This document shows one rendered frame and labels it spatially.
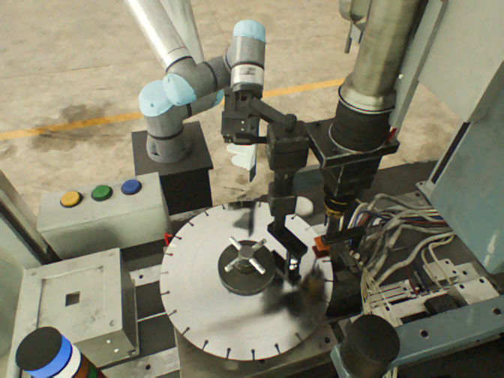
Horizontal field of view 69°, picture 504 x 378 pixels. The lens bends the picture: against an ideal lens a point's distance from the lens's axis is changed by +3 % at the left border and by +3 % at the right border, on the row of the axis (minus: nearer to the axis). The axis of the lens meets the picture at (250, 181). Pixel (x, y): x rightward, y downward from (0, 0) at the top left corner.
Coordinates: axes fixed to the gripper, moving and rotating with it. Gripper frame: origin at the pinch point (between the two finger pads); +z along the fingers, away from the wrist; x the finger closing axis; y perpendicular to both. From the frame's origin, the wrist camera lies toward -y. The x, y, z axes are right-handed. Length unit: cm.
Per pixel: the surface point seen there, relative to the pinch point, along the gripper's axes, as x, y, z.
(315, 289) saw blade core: 7.9, -12.6, 21.6
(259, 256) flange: 5.6, -2.1, 16.3
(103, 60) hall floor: -210, 139, -131
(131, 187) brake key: -10.7, 30.4, 1.7
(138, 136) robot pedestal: -45, 43, -21
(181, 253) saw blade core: 4.4, 13.6, 16.4
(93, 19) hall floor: -252, 173, -195
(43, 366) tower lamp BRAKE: 36.3, 19.9, 26.5
